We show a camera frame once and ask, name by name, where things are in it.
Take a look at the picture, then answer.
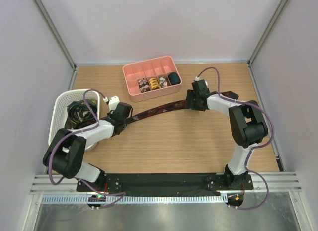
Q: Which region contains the dark red patterned tie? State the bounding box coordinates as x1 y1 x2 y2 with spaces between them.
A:
109 91 239 137

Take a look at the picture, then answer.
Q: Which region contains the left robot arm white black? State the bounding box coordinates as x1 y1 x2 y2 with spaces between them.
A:
43 102 132 191

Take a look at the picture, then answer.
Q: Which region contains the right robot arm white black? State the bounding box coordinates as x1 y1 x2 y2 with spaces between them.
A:
185 77 268 189

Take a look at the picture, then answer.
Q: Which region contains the rolled dark teal tie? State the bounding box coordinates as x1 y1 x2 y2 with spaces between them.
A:
168 72 181 85

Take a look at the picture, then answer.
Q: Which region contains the rolled white floral tie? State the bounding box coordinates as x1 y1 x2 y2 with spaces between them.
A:
159 76 171 88

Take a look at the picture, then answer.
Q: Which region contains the pink divided organizer tray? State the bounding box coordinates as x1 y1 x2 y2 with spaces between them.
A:
123 56 182 102

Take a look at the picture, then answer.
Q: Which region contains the rolled yellow tie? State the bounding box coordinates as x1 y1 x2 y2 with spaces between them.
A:
148 77 160 90

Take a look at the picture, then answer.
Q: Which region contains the white perforated plastic basket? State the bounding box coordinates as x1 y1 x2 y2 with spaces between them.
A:
48 89 100 151

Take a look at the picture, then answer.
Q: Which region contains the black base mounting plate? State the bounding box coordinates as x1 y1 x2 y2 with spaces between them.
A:
91 173 254 197

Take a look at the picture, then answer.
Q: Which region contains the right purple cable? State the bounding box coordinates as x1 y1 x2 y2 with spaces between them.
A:
195 66 276 211

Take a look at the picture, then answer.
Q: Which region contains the purple cable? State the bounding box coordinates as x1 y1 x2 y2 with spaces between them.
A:
195 66 276 211
48 89 127 209

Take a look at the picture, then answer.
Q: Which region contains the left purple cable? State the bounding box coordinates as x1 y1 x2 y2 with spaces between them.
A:
48 89 127 209

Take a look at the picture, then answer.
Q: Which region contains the perforated metal cable rail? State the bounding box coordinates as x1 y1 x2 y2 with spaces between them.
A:
41 194 228 205

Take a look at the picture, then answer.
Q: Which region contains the left aluminium frame post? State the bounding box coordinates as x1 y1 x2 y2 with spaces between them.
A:
33 0 76 70

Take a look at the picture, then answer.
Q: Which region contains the aluminium frame post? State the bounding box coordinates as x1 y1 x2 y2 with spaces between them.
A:
33 0 76 70
247 0 290 67

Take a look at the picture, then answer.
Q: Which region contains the right aluminium frame post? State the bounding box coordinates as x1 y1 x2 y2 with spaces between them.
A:
247 0 290 67

